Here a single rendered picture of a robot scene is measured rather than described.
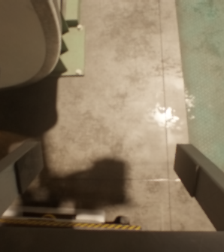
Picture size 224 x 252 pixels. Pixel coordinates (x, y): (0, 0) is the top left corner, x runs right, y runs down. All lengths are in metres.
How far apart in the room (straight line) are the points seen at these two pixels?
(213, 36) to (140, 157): 0.94
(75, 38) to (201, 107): 0.94
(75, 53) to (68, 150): 0.64
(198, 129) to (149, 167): 0.38
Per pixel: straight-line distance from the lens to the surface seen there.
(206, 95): 1.27
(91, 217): 1.01
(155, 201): 1.14
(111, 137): 1.10
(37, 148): 0.16
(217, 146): 1.23
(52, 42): 0.64
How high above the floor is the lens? 1.09
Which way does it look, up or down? 81 degrees down
